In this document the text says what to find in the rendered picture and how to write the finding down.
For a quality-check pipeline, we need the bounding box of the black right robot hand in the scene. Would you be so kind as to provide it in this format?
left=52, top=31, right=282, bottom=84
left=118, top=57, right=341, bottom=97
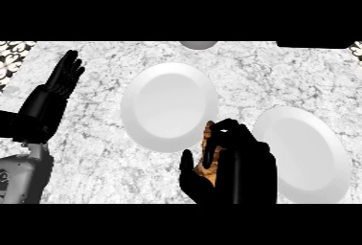
left=179, top=118, right=279, bottom=205

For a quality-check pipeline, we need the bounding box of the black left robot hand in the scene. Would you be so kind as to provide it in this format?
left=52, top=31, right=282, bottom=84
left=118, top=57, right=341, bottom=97
left=0, top=49, right=86, bottom=145

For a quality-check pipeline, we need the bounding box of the brown croissant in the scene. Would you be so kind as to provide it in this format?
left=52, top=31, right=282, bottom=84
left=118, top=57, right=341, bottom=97
left=194, top=121, right=225, bottom=188

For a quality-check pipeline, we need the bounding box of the white round plate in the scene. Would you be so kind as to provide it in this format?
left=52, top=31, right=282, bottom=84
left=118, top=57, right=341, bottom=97
left=120, top=62, right=220, bottom=153
left=251, top=106, right=353, bottom=205

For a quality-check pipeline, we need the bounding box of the black and white patterned cloth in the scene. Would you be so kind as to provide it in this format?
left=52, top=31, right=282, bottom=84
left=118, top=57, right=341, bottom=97
left=0, top=41, right=39, bottom=94
left=347, top=41, right=362, bottom=67

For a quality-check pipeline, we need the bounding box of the grey round object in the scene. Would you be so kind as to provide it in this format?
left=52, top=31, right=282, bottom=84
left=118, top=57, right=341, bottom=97
left=179, top=41, right=219, bottom=51

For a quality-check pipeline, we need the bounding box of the black appliance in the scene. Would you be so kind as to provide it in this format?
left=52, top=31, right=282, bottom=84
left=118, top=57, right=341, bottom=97
left=276, top=41, right=356, bottom=50

